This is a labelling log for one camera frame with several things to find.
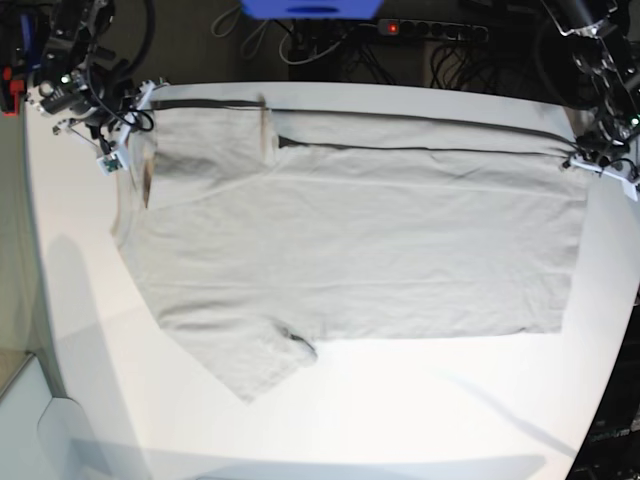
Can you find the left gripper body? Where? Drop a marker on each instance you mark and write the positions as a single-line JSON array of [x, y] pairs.
[[603, 157]]

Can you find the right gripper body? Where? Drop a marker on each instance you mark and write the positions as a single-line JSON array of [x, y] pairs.
[[101, 123]]

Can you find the grey t-shirt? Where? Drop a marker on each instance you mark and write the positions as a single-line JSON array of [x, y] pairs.
[[254, 235]]

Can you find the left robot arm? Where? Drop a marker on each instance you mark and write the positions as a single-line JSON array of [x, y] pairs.
[[598, 42]]

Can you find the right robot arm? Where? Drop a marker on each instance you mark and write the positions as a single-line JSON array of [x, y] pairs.
[[72, 50]]

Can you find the red and blue clamp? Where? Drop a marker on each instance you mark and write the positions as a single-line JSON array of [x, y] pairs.
[[16, 50]]

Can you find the blue box overhead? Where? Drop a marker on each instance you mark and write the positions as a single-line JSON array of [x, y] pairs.
[[311, 9]]

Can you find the black power strip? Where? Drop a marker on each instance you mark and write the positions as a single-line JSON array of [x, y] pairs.
[[432, 30]]

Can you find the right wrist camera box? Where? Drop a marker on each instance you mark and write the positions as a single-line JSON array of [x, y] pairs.
[[113, 162]]

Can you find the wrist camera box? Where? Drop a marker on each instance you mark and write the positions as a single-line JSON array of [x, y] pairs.
[[631, 190], [113, 162]]

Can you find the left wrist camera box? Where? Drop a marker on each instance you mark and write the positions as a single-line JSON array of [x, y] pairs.
[[631, 190]]

